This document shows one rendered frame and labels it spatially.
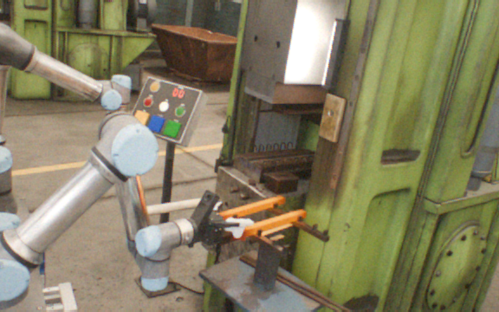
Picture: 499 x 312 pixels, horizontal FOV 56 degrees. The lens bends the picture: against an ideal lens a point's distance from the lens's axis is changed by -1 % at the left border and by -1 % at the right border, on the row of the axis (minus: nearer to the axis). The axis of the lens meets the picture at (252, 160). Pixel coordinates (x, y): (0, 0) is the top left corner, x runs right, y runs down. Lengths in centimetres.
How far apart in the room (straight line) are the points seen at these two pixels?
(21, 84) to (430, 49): 542
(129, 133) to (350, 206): 102
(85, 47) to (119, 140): 555
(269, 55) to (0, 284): 129
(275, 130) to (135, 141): 132
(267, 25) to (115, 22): 495
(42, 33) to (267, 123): 469
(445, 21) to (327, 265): 109
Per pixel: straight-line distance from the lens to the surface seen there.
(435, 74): 208
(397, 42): 178
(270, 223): 165
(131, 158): 115
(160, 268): 137
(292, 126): 244
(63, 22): 653
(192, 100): 235
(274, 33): 196
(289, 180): 199
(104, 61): 676
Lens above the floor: 168
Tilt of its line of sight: 19 degrees down
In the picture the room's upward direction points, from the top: 9 degrees clockwise
